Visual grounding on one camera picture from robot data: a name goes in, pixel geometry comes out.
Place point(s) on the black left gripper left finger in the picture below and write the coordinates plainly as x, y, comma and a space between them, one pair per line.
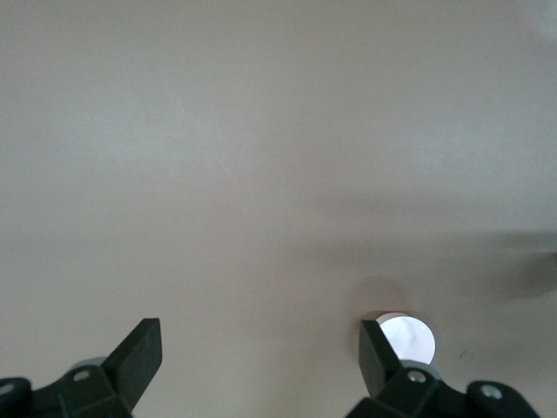
109, 383

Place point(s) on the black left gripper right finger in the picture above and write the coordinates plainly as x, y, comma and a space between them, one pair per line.
400, 392

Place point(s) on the pink bowl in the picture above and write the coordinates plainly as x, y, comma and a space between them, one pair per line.
413, 337

